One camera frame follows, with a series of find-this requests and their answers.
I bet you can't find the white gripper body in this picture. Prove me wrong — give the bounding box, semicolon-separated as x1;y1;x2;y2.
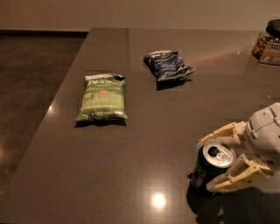
245;102;280;163

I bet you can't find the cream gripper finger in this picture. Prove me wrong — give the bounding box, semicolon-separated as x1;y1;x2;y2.
196;122;247;148
206;154;274;193

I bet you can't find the blue pepsi can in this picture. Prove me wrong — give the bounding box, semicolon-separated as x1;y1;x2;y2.
189;140;235;197

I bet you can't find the clear snack jar black lid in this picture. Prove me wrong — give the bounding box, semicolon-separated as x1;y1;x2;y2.
251;19;280;66

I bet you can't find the blue chips bag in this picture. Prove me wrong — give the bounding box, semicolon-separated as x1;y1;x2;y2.
143;50;194;81

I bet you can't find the green jalapeno chips bag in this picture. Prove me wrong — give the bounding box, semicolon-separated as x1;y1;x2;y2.
75;73;128;122

